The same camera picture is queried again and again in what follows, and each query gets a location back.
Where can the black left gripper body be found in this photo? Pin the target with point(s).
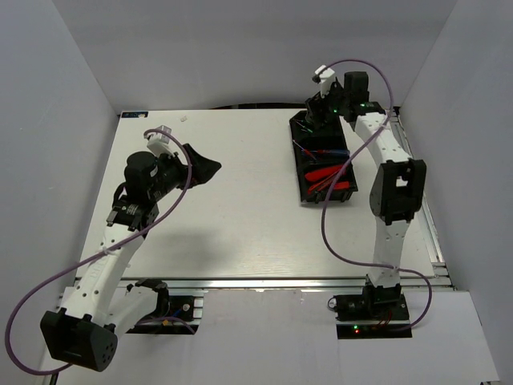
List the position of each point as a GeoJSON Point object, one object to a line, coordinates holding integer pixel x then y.
{"type": "Point", "coordinates": [171, 174]}

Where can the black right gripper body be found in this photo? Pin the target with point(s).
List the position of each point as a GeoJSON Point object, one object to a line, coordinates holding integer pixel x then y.
{"type": "Point", "coordinates": [332, 106]}

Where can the blue red screwdriver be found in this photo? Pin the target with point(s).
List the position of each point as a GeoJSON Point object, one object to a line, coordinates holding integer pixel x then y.
{"type": "Point", "coordinates": [313, 155]}
{"type": "Point", "coordinates": [298, 149]}
{"type": "Point", "coordinates": [334, 152]}

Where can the large red black utility knife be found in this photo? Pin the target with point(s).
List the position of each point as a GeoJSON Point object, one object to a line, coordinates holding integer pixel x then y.
{"type": "Point", "coordinates": [319, 178]}

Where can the red black utility knife small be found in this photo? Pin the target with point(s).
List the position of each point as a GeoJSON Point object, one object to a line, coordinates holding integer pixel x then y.
{"type": "Point", "coordinates": [341, 186]}

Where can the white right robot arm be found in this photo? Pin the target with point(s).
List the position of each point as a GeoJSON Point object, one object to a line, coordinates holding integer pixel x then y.
{"type": "Point", "coordinates": [397, 192]}

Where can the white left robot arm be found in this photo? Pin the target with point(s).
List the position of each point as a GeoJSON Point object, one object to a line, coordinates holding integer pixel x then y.
{"type": "Point", "coordinates": [86, 329]}

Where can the black far storage bin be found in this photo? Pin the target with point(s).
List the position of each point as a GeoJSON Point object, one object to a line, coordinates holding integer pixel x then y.
{"type": "Point", "coordinates": [311, 127]}

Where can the black storage bin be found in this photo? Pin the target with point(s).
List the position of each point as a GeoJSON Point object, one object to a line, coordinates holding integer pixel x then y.
{"type": "Point", "coordinates": [319, 196]}
{"type": "Point", "coordinates": [312, 144]}
{"type": "Point", "coordinates": [311, 127]}

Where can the black middle storage bin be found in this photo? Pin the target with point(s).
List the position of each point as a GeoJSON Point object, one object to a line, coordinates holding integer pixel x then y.
{"type": "Point", "coordinates": [312, 144]}

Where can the black near storage bin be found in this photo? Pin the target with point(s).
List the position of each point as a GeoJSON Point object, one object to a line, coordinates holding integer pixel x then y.
{"type": "Point", "coordinates": [319, 196]}

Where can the blue label sticker left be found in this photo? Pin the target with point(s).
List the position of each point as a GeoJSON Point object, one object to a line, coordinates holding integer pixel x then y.
{"type": "Point", "coordinates": [134, 114]}

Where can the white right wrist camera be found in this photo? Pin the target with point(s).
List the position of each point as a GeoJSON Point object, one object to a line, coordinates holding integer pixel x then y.
{"type": "Point", "coordinates": [324, 77]}

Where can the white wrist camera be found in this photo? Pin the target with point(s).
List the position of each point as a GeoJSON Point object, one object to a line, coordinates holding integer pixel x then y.
{"type": "Point", "coordinates": [324, 77]}
{"type": "Point", "coordinates": [157, 143]}

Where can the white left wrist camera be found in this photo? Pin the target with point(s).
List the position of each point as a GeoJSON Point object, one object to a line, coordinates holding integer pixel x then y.
{"type": "Point", "coordinates": [157, 143]}

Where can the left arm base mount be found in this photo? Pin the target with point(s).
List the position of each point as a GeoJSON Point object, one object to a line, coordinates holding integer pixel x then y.
{"type": "Point", "coordinates": [176, 313]}

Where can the aluminium frame rail front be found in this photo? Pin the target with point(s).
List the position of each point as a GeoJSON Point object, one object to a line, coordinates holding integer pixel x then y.
{"type": "Point", "coordinates": [262, 284]}

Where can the aluminium frame rail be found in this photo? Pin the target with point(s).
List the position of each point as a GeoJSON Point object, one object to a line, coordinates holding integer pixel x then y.
{"type": "Point", "coordinates": [416, 183]}
{"type": "Point", "coordinates": [262, 284]}

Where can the aluminium frame rail right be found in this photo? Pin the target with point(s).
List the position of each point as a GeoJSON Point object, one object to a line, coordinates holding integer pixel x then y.
{"type": "Point", "coordinates": [416, 183]}

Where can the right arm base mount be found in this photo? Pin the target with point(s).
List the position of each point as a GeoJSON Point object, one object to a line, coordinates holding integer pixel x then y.
{"type": "Point", "coordinates": [355, 320]}

